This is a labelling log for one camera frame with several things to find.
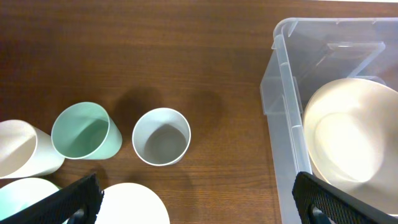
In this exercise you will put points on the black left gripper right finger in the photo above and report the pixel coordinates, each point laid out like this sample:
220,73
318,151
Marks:
320,202

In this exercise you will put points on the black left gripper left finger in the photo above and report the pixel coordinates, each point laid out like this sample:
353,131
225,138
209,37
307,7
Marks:
79,202

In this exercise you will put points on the white small bowl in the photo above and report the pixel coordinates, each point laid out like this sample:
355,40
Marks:
131,203

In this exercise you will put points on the mint green plastic cup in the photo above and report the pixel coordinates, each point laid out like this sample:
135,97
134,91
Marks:
86,131

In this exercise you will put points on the white plastic cup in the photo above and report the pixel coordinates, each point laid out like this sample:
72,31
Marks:
26,151

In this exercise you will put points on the large cream bowl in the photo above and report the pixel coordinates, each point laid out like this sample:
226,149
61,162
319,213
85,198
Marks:
350,127

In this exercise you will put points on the grey plastic cup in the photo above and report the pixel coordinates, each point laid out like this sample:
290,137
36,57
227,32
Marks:
161,137

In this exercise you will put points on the mint green small bowl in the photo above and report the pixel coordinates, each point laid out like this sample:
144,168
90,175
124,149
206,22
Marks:
23,193

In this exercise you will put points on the clear plastic storage bin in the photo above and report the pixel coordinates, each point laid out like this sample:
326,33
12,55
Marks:
306,54

